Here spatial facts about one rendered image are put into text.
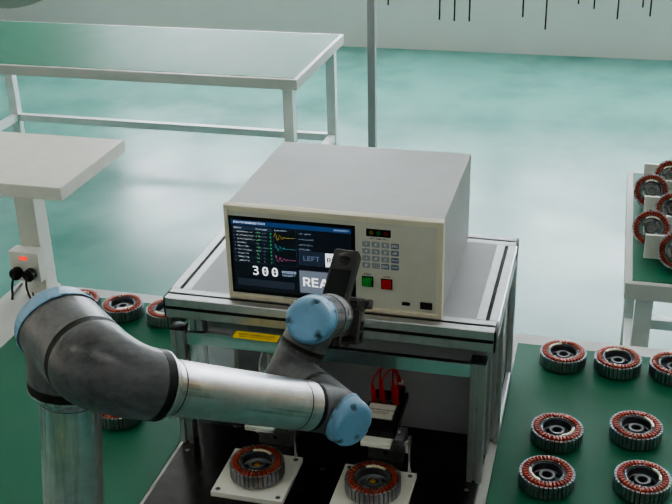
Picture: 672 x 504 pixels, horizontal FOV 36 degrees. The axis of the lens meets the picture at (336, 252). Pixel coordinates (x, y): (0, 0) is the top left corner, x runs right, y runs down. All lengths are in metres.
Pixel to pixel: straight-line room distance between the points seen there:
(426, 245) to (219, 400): 0.69
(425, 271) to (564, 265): 2.88
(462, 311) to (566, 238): 3.07
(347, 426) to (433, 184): 0.73
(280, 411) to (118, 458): 0.90
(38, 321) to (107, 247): 3.71
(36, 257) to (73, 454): 1.48
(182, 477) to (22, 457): 0.38
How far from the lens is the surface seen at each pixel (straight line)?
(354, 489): 2.09
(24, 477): 2.34
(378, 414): 2.11
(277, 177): 2.18
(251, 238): 2.06
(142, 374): 1.35
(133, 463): 2.32
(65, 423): 1.50
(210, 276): 2.23
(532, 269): 4.79
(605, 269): 4.84
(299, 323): 1.62
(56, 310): 1.43
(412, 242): 1.98
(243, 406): 1.45
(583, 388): 2.55
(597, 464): 2.31
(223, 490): 2.16
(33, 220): 2.96
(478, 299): 2.12
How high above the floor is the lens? 2.11
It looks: 25 degrees down
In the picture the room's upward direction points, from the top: 1 degrees counter-clockwise
